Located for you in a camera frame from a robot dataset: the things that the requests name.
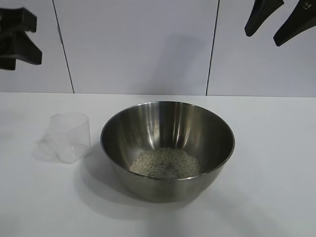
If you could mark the white rice grains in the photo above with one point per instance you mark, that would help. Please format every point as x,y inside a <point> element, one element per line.
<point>168,163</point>

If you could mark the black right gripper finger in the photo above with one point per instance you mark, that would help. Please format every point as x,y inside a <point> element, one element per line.
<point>298,22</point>
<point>261,14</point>

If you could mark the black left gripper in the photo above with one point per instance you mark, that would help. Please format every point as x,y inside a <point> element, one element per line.
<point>17,21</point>

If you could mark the clear plastic measuring cup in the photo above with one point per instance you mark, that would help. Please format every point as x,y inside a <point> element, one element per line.
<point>74,138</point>

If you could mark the stainless steel mixing bowl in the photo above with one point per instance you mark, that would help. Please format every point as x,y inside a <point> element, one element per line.
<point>172,128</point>

